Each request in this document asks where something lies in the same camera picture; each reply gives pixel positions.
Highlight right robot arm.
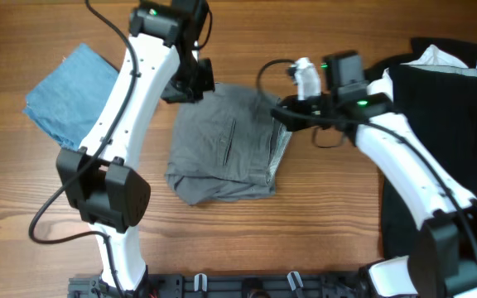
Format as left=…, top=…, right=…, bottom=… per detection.
left=271, top=51, right=477, bottom=297

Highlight right black cable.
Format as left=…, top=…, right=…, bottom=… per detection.
left=256, top=58, right=477, bottom=298

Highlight grey shorts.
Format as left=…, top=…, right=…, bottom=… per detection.
left=165, top=83, right=292, bottom=205

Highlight white garment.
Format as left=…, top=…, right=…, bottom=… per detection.
left=367, top=45, right=477, bottom=101

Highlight left black cable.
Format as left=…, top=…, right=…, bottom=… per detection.
left=27, top=0, right=142, bottom=298

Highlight black garment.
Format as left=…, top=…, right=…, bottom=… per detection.
left=364, top=36, right=477, bottom=262

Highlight black cable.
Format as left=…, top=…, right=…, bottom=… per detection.
left=256, top=58, right=477, bottom=298
left=27, top=0, right=142, bottom=298

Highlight folded blue denim garment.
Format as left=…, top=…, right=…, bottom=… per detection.
left=23, top=44, right=118, bottom=151

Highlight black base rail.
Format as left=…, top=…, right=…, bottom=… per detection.
left=67, top=271, right=388, bottom=298

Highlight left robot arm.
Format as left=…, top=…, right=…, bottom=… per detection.
left=56, top=1, right=214, bottom=297

